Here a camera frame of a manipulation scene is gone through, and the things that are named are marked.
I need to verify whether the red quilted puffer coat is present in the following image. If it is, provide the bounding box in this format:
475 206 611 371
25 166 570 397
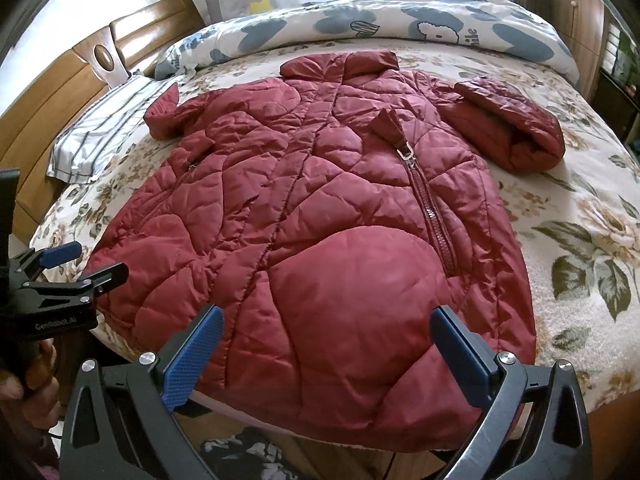
87 51 565 452

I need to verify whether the cluttered dark side shelf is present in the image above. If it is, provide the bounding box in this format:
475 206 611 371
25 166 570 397
591 9 639 144

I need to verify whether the wooden wardrobe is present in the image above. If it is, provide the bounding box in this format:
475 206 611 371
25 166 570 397
550 0 606 102

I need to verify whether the dark patterned cloth on floor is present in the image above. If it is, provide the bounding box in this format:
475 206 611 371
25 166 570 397
200 428 303 480

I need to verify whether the wooden headboard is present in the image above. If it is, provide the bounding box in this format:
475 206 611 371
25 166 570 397
1 0 205 244

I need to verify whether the striped white pillow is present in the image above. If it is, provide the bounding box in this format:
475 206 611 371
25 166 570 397
47 74 175 184

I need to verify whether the person's left hand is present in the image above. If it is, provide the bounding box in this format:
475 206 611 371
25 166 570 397
1 339 62 430

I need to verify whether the blue white cartoon duvet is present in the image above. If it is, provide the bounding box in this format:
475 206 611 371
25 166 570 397
154 0 580 84

